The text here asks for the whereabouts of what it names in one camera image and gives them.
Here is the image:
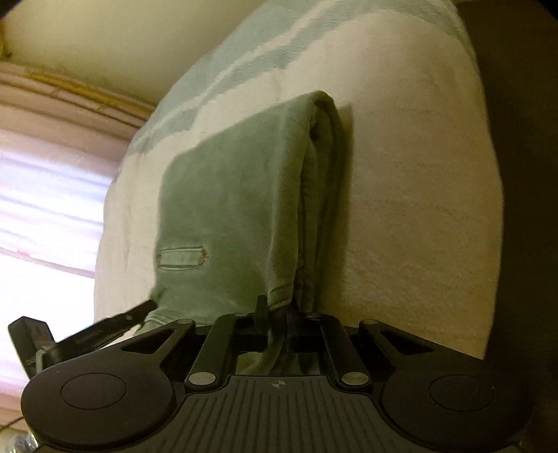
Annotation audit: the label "bed with pale blanket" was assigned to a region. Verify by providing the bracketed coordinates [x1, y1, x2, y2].
[93, 0, 506, 362]

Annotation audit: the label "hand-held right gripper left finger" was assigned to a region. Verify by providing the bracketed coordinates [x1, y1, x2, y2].
[120, 295, 269, 389]

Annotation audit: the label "olive green pants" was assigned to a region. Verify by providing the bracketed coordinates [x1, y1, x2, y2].
[144, 90, 346, 376]

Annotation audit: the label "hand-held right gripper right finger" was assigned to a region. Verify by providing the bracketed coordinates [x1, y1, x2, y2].
[285, 305, 439, 387]

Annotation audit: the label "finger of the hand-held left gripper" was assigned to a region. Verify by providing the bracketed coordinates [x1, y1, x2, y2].
[51, 300, 158, 363]

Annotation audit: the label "pink sheer curtain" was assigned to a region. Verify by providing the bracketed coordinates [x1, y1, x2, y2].
[0, 61, 155, 395]

